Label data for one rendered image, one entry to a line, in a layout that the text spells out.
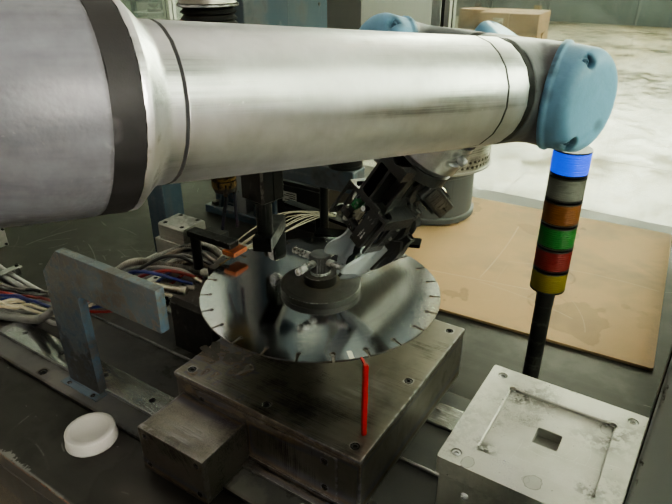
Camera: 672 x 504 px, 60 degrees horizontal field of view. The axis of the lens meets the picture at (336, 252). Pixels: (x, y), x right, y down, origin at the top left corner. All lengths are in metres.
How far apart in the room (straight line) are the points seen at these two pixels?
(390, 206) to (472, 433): 0.26
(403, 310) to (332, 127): 0.49
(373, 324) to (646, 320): 0.65
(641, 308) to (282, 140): 1.06
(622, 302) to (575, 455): 0.63
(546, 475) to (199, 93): 0.52
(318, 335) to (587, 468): 0.32
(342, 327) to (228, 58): 0.50
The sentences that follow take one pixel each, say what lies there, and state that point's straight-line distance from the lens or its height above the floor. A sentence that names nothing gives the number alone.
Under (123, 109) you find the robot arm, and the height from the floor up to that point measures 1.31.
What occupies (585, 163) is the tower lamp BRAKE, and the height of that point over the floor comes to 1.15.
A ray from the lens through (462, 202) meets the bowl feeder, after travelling 1.50.
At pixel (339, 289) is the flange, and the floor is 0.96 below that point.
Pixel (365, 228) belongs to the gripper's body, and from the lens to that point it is 0.67.
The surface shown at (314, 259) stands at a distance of 0.78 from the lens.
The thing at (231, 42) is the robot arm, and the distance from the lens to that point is 0.29.
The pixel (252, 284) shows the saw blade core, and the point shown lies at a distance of 0.83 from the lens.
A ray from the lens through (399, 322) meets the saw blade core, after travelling 0.75.
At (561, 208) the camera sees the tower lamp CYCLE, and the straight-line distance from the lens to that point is 0.76.
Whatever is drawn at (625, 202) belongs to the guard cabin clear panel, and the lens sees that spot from 1.76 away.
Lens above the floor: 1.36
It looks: 27 degrees down
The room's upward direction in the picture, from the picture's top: straight up
